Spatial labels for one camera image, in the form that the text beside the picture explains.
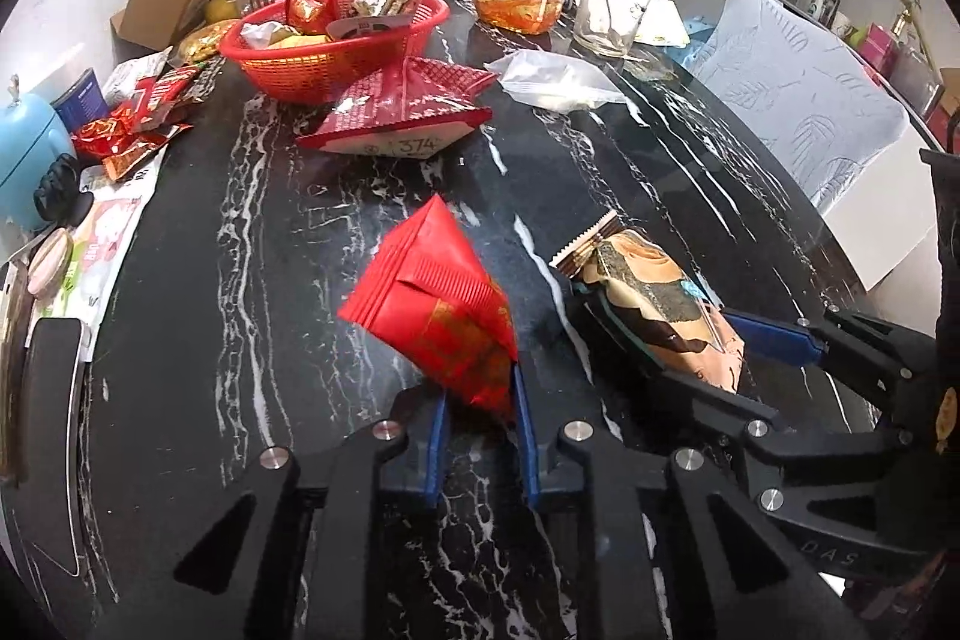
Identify seaweed cracker clear packet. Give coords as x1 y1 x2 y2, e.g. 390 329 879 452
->
579 229 745 393

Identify beige wafer snack packet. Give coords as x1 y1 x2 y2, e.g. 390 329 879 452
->
550 209 623 280

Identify red gold snack bag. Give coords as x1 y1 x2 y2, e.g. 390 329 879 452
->
338 195 519 420
285 0 338 35

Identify clear zip bag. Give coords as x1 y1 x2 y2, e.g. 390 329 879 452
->
483 49 626 113

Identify dark red triangular snack bag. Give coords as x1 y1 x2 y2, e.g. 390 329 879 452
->
296 57 496 159

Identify yellow snack packet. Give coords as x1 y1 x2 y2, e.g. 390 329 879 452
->
267 28 331 49

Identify black smartphone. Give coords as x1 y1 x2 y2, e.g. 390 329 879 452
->
14 317 83 578

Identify grey leaf pattern cushion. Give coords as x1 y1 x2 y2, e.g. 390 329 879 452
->
688 0 908 213

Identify smiley pattern paper packet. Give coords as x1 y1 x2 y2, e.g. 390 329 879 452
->
635 0 690 47

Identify pink green wet wipes pack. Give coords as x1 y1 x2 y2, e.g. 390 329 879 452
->
31 151 166 362

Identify clear glass cup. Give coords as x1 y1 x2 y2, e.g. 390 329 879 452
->
573 0 652 58

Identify red sauce packets pile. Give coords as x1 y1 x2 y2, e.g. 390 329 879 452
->
71 57 224 184

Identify blue round humidifier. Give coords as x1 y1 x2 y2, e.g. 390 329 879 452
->
2 74 78 234

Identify white lid supplement jar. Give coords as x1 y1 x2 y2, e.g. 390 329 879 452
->
52 68 109 133

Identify red plastic mesh basket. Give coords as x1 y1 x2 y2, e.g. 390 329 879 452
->
220 0 449 106

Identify white desiccant sachet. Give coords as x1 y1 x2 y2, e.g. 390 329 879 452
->
103 49 171 109

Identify yellow crumb snack bag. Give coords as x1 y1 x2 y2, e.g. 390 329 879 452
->
176 19 238 65

